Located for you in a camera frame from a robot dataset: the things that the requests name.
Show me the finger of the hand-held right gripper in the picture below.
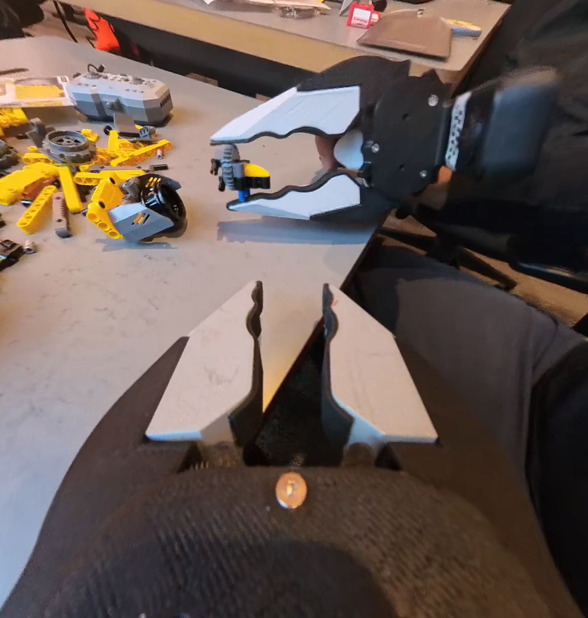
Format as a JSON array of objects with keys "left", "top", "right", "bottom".
[
  {"left": 226, "top": 170, "right": 364, "bottom": 222},
  {"left": 209, "top": 85, "right": 363, "bottom": 145}
]

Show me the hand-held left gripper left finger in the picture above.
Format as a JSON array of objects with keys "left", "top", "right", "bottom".
[{"left": 144, "top": 280, "right": 266, "bottom": 445}]

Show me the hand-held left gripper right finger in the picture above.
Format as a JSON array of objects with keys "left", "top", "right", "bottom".
[{"left": 321, "top": 283, "right": 439, "bottom": 445}]

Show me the yellow grey gear brick assembly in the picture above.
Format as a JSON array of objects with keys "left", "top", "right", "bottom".
[{"left": 209, "top": 143, "right": 272, "bottom": 201}]

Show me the grey yellow lego cab piece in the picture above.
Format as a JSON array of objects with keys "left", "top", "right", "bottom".
[{"left": 85, "top": 171, "right": 188, "bottom": 243}]

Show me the grey desk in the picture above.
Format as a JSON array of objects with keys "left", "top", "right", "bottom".
[
  {"left": 57, "top": 0, "right": 512, "bottom": 95},
  {"left": 0, "top": 36, "right": 388, "bottom": 618}
]

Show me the person's right hand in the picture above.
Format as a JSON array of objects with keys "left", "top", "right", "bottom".
[{"left": 315, "top": 135, "right": 337, "bottom": 173}]

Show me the brown leather pouch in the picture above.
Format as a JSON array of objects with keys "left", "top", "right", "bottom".
[{"left": 358, "top": 9, "right": 453, "bottom": 61}]

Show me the person's dark clothing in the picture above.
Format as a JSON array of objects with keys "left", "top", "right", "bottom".
[{"left": 349, "top": 248, "right": 588, "bottom": 618}]

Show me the white instruction sheet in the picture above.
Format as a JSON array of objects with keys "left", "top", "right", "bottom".
[{"left": 202, "top": 0, "right": 332, "bottom": 19}]

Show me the red box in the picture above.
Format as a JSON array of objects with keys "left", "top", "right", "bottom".
[{"left": 346, "top": 0, "right": 382, "bottom": 28}]

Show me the yellow grey tool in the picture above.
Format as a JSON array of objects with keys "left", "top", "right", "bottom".
[{"left": 441, "top": 17, "right": 483, "bottom": 38}]

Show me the black office chair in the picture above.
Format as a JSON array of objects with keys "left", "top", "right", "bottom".
[{"left": 386, "top": 208, "right": 588, "bottom": 300}]

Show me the grey curved panel brick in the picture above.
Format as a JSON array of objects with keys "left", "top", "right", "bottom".
[{"left": 111, "top": 113, "right": 157, "bottom": 142}]

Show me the grey battery hub brick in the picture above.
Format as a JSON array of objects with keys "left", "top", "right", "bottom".
[{"left": 64, "top": 72, "right": 174, "bottom": 124}]

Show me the grey gear rack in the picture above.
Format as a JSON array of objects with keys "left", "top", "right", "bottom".
[{"left": 52, "top": 192, "right": 74, "bottom": 239}]

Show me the orange box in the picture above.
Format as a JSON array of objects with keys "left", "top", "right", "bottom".
[{"left": 84, "top": 7, "right": 122, "bottom": 53}]

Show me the pile of yellow beams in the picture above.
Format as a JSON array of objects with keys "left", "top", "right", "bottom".
[{"left": 0, "top": 107, "right": 174, "bottom": 236}]

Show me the yellow rounded panel brick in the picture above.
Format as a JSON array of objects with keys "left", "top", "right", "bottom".
[{"left": 0, "top": 162, "right": 62, "bottom": 207}]

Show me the large yellow beam assembly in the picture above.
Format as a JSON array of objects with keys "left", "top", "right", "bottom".
[{"left": 0, "top": 107, "right": 29, "bottom": 138}]

